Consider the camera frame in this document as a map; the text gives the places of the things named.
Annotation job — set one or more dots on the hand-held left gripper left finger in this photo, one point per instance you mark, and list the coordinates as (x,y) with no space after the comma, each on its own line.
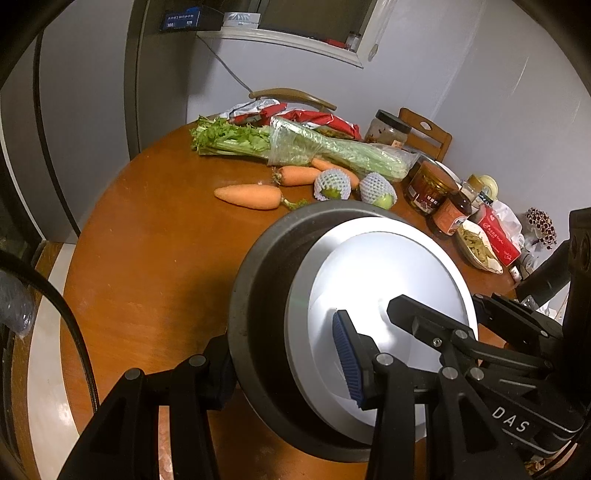
(221,369)

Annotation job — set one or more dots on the dotted dried flower bunch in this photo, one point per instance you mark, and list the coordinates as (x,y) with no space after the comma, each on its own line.
(542,226)

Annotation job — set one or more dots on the white oval dish with pickles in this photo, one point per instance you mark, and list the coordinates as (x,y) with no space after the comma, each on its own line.
(480,249)

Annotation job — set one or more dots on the chili sauce jar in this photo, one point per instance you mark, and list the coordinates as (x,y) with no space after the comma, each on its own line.
(427,189)

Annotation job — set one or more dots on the white flat box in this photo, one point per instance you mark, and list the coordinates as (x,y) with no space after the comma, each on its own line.
(242,18)

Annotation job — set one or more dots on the clear plastic bag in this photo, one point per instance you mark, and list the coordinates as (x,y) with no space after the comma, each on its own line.
(16,304)

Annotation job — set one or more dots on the red snack bag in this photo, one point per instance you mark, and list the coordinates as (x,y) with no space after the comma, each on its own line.
(318,121)

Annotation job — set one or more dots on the white window sill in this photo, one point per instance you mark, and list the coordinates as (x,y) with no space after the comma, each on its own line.
(295,39)

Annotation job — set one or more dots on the stainless steel bowl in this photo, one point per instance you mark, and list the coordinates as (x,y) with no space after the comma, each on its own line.
(263,286)

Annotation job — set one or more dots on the pale tape roll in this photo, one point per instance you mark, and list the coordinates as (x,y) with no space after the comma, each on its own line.
(489,184)

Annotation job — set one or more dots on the large carrot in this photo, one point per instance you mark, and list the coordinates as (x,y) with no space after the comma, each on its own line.
(249,196)

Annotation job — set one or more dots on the blue box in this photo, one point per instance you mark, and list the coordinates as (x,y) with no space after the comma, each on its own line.
(184,21)

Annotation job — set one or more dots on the celery in plastic bag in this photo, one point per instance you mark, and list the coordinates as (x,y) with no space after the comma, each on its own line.
(323,147)

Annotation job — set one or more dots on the small glass jar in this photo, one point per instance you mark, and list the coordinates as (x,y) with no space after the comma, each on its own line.
(353,40)

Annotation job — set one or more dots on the red tissue box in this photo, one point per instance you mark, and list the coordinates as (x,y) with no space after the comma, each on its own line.
(501,235)

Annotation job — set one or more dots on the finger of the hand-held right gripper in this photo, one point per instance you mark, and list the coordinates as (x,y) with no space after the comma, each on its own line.
(425,323)
(517,318)

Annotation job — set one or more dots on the white small tube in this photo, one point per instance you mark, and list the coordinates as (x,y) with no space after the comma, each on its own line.
(515,273)

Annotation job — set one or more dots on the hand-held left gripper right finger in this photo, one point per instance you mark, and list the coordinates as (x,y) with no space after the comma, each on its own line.
(348,355)

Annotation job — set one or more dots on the curved wooden chair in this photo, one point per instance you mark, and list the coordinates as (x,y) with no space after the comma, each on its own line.
(295,94)

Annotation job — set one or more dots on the brown sauce bottle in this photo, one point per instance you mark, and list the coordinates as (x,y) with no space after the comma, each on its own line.
(450,214)

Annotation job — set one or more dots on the green fruit in foam net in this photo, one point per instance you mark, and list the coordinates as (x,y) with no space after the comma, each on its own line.
(376,187)
(330,182)

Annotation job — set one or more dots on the clear jar with dark lid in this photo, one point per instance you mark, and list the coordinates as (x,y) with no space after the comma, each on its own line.
(385,131)

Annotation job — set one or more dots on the grey refrigerator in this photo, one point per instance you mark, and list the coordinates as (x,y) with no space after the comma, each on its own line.
(83,115)

